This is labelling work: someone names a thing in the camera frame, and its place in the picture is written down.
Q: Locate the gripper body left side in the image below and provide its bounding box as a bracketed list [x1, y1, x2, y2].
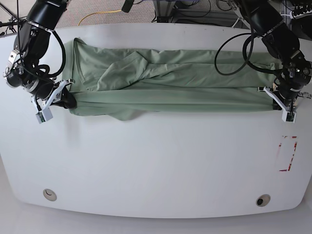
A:
[257, 86, 312, 111]

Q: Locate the gripper body right side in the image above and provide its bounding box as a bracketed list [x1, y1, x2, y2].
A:
[30, 79, 73, 113]

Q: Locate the green polo T-shirt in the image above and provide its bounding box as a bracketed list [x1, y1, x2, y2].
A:
[63, 38, 275, 121]

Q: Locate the black robot arm left side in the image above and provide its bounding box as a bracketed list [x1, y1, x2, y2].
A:
[228, 0, 312, 122]

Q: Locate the red tape rectangle marker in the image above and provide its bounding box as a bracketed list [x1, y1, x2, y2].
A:
[276, 136, 298, 172]

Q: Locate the black tripod stand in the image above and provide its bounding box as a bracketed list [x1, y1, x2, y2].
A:
[0, 3, 26, 37]

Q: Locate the left table grommet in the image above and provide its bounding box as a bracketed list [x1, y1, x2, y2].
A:
[43, 189, 57, 202]

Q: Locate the table grommet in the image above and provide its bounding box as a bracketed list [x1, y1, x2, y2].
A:
[43, 189, 57, 202]
[256, 194, 271, 207]

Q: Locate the right table grommet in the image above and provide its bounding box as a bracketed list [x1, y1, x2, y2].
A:
[256, 194, 271, 207]

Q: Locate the wrist camera left side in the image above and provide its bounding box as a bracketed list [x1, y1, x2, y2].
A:
[282, 110, 297, 123]

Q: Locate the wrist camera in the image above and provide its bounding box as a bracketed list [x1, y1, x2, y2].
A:
[282, 110, 297, 123]
[36, 108, 53, 124]

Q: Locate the wrist camera right side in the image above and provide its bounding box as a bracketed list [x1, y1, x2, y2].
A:
[36, 108, 53, 124]

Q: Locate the black looping cable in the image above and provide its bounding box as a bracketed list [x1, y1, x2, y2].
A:
[214, 31, 259, 76]

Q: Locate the yellow cable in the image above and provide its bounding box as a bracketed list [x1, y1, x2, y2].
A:
[78, 9, 122, 26]

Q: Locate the aluminium frame post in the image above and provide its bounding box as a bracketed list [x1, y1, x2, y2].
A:
[153, 0, 176, 23]

